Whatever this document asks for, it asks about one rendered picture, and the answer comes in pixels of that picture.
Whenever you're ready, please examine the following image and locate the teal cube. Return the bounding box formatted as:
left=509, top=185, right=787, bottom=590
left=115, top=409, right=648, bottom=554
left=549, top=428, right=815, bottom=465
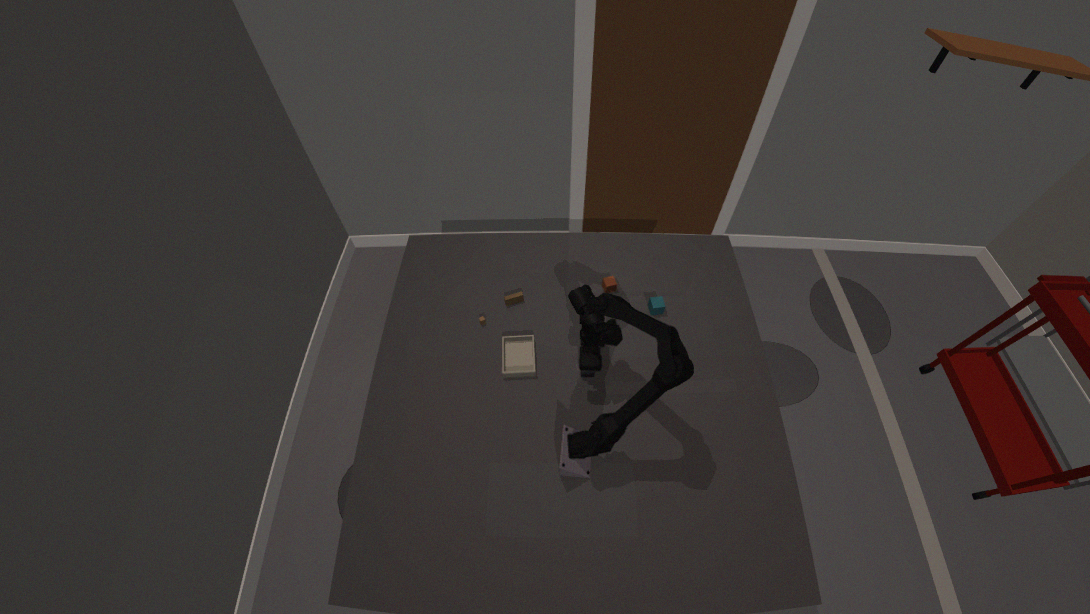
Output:
left=647, top=296, right=665, bottom=316

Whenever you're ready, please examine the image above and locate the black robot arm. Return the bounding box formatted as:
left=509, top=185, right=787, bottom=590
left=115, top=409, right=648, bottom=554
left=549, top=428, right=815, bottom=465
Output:
left=567, top=284, right=694, bottom=458

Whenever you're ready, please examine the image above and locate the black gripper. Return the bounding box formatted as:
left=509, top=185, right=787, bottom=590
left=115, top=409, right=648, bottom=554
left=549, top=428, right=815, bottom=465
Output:
left=580, top=329, right=603, bottom=371

